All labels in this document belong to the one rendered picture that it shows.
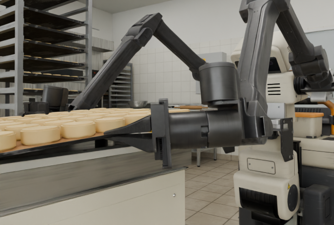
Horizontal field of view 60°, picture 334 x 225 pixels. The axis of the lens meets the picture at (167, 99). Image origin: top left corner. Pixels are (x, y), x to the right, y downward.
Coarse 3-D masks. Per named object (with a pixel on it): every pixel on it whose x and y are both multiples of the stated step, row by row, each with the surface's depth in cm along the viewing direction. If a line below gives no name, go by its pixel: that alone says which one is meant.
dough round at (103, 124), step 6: (96, 120) 47; (102, 120) 46; (108, 120) 46; (114, 120) 46; (120, 120) 47; (96, 126) 47; (102, 126) 46; (108, 126) 46; (114, 126) 46; (120, 126) 47; (102, 132) 46
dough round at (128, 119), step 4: (124, 116) 51; (128, 116) 51; (132, 116) 50; (136, 116) 50; (140, 116) 50; (144, 116) 51; (128, 120) 50; (132, 120) 50; (136, 120) 50; (128, 124) 50
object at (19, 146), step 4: (96, 132) 47; (60, 136) 45; (92, 136) 43; (60, 140) 41; (64, 140) 41; (68, 140) 40; (72, 140) 40; (16, 144) 39; (20, 144) 39; (44, 144) 38; (48, 144) 38; (16, 148) 36; (20, 148) 36; (24, 148) 36; (0, 152) 34
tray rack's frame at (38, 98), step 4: (40, 72) 224; (8, 84) 207; (36, 84) 223; (40, 84) 224; (40, 88) 224; (8, 96) 207; (36, 96) 223; (40, 96) 224; (8, 100) 207; (36, 100) 222; (40, 100) 224; (8, 112) 207; (8, 116) 207
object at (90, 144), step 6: (78, 144) 76; (84, 144) 78; (90, 144) 79; (108, 144) 83; (42, 150) 69; (48, 150) 70; (54, 150) 72; (60, 150) 73; (66, 150) 74; (72, 150) 75; (6, 156) 64; (12, 156) 65; (18, 156) 65; (24, 156) 66
